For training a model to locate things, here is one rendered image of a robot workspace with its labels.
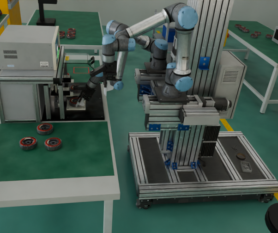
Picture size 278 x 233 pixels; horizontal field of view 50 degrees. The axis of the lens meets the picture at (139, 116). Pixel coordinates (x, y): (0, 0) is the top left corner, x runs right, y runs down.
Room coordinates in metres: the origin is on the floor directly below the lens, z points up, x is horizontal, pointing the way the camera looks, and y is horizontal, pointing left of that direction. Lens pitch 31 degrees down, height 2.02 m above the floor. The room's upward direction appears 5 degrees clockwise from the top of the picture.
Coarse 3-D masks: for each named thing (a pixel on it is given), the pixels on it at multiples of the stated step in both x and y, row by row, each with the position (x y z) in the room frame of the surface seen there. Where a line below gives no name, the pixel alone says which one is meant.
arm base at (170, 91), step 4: (164, 84) 1.97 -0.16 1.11; (168, 84) 1.94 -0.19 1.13; (172, 84) 1.93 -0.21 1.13; (164, 88) 1.95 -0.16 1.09; (168, 88) 1.94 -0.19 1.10; (172, 88) 1.93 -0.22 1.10; (164, 92) 1.93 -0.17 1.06; (168, 92) 1.93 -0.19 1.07; (172, 92) 1.92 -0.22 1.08; (176, 92) 1.92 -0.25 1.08; (180, 92) 1.96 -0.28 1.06; (168, 96) 1.91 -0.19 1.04; (172, 96) 1.91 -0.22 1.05; (176, 96) 1.92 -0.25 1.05; (180, 96) 1.95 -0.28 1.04
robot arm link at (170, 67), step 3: (168, 63) 2.00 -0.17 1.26; (171, 63) 1.99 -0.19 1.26; (174, 63) 2.00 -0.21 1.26; (168, 66) 1.96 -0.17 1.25; (171, 66) 1.94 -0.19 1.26; (174, 66) 1.93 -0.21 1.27; (168, 69) 1.95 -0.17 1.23; (171, 69) 1.93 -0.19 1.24; (168, 72) 1.94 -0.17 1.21; (171, 72) 1.91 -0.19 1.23; (168, 75) 1.93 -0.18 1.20; (165, 78) 1.97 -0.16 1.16; (168, 78) 1.94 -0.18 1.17; (168, 81) 1.94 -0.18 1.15
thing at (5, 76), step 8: (64, 48) 2.57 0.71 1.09; (0, 72) 1.91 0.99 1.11; (8, 72) 1.92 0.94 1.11; (16, 72) 1.93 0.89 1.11; (24, 72) 1.95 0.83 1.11; (32, 72) 1.96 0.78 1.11; (40, 72) 1.97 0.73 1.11; (48, 72) 1.98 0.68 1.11; (56, 72) 2.00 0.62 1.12; (0, 80) 1.83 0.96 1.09; (8, 80) 1.84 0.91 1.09; (16, 80) 1.85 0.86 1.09; (24, 80) 1.86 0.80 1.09; (32, 80) 1.87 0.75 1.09; (40, 80) 1.88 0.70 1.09; (48, 80) 1.89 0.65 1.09; (56, 80) 1.90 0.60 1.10
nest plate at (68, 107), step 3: (84, 102) 2.18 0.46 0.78; (66, 105) 2.10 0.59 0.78; (69, 105) 2.11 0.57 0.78; (84, 105) 2.13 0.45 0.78; (66, 108) 2.06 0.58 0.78; (69, 108) 2.06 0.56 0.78; (72, 108) 2.07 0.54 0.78; (75, 108) 2.07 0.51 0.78; (78, 108) 2.08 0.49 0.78; (81, 108) 2.08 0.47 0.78; (84, 108) 2.08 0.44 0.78
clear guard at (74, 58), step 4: (64, 56) 2.44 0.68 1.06; (72, 56) 2.46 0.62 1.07; (76, 56) 2.47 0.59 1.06; (80, 56) 2.48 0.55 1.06; (84, 56) 2.49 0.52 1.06; (88, 56) 2.52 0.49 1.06; (64, 60) 2.36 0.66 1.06; (68, 60) 2.37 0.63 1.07; (72, 60) 2.38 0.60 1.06; (76, 60) 2.38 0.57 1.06; (80, 60) 2.39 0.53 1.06; (84, 60) 2.40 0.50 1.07; (88, 60) 2.43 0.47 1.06; (92, 60) 2.53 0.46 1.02; (88, 64) 2.35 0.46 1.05; (92, 64) 2.43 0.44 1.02
